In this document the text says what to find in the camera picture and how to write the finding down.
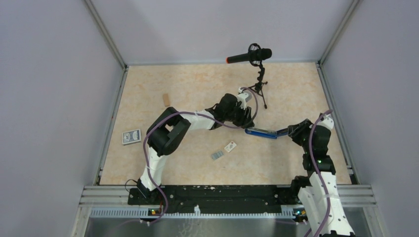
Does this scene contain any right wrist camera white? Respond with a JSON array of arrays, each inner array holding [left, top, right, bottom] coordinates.
[[317, 114, 334, 130]]

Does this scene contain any small white staple box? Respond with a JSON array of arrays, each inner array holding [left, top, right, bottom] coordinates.
[[224, 141, 237, 153]]

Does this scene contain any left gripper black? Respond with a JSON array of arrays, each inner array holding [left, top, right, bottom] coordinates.
[[224, 102, 254, 129]]

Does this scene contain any grey staple strip block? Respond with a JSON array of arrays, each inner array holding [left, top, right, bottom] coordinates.
[[211, 150, 224, 160]]

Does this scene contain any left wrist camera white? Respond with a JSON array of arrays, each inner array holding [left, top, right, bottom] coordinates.
[[237, 88, 252, 110]]

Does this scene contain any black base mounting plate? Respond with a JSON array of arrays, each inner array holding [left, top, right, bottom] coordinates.
[[127, 185, 302, 214]]

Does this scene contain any black microphone orange tip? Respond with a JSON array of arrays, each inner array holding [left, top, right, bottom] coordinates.
[[226, 48, 272, 64]]

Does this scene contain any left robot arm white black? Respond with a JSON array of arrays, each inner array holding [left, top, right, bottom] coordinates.
[[137, 90, 257, 204]]

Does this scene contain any small brown staple box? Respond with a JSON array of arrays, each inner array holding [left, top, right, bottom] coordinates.
[[163, 93, 170, 107]]

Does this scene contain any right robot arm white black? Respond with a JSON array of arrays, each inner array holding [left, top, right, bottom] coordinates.
[[288, 115, 356, 237]]

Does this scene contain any blue stapler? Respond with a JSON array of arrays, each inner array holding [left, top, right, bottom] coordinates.
[[245, 127, 289, 139]]

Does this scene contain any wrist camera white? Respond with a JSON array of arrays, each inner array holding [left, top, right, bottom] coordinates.
[[237, 88, 252, 110], [317, 114, 334, 130]]

